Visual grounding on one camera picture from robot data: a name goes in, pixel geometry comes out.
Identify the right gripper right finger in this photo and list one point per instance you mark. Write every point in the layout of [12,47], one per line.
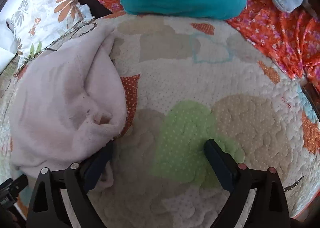
[269,208]

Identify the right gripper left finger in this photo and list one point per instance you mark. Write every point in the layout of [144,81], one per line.
[46,207]

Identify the pale pink printed garment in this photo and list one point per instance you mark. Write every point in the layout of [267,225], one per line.
[69,104]

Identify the quilted heart pattern bedspread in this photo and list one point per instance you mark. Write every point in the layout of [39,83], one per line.
[187,81]

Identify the white paper shopping bag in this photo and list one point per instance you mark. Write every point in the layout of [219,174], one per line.
[8,41]

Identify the red floral fabric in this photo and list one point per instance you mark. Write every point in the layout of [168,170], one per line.
[291,40]

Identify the white floral pillow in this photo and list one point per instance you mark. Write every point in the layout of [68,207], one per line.
[38,23]

